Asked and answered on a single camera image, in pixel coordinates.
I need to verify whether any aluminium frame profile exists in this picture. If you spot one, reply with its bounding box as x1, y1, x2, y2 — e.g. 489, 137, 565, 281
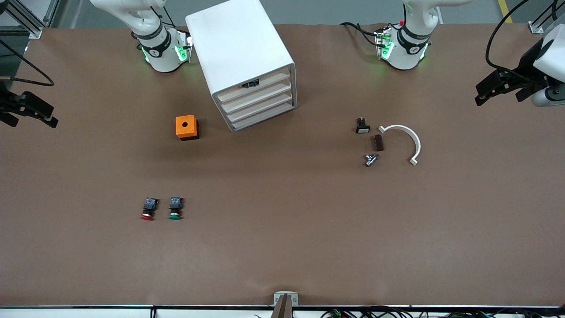
528, 0, 565, 35
0, 0, 60, 39

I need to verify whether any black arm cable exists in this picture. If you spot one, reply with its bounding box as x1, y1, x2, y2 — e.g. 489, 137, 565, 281
486, 0, 565, 84
0, 40, 55, 87

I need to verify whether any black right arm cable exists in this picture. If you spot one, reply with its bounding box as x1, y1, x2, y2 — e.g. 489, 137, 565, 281
0, 40, 55, 87

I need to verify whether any black cable bundle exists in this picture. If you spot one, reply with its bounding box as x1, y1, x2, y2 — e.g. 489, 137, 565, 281
320, 308, 565, 318

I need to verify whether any orange button enclosure box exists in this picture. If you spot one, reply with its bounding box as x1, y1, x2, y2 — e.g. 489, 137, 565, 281
175, 115, 200, 141

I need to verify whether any black base cable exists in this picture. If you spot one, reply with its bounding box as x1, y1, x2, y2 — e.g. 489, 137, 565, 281
340, 21, 381, 47

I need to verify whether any red push button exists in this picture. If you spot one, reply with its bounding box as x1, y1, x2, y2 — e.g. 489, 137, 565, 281
140, 197, 159, 221

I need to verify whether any white curved bracket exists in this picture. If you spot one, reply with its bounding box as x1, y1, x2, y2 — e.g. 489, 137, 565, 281
378, 125, 422, 166

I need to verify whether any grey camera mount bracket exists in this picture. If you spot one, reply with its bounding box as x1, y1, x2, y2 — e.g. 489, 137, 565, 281
271, 291, 299, 318

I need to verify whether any green push button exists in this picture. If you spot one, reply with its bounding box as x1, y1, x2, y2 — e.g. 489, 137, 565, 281
168, 197, 184, 220

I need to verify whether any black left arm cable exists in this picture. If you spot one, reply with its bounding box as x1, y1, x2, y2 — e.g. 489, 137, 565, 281
486, 0, 565, 84

